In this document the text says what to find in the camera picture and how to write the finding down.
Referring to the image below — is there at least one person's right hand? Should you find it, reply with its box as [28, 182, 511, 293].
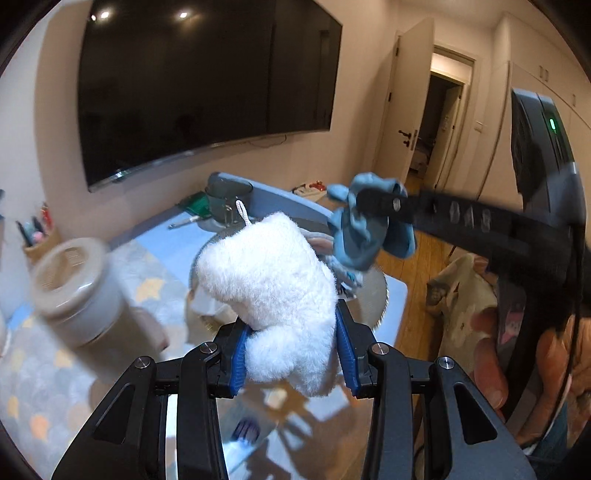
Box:
[472, 305, 591, 446]

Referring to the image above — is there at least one black wall television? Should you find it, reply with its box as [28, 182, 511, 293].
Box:
[76, 0, 343, 193]

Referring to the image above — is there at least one white door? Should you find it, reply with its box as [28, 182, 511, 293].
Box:
[373, 18, 435, 185]

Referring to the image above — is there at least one round grey basin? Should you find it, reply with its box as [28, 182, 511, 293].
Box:
[187, 222, 391, 330]

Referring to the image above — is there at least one beige cylinder container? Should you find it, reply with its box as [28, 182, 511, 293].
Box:
[30, 237, 169, 349]

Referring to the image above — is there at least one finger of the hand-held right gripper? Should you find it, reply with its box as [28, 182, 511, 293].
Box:
[358, 187, 417, 225]

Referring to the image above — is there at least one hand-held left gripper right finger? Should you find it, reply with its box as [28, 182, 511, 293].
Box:
[335, 300, 539, 480]

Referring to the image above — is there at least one white plush toy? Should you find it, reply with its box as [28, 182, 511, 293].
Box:
[194, 200, 340, 398]

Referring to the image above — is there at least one green packet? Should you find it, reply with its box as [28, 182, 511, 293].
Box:
[178, 193, 212, 217]

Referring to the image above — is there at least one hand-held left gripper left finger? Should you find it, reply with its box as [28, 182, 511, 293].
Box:
[52, 318, 252, 480]

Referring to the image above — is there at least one white and blue box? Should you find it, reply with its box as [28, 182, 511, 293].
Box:
[222, 401, 296, 467]

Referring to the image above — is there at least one wooden pen holder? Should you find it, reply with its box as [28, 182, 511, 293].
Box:
[23, 226, 63, 266]

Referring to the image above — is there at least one bunch of pens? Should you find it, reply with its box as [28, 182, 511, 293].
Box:
[16, 200, 51, 247]

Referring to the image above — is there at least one white wardrobe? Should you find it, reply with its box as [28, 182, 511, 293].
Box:
[489, 14, 591, 204]

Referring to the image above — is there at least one small red item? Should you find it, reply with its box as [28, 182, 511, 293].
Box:
[295, 181, 329, 200]

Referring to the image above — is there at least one blue sock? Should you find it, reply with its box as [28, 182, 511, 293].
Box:
[327, 172, 417, 271]

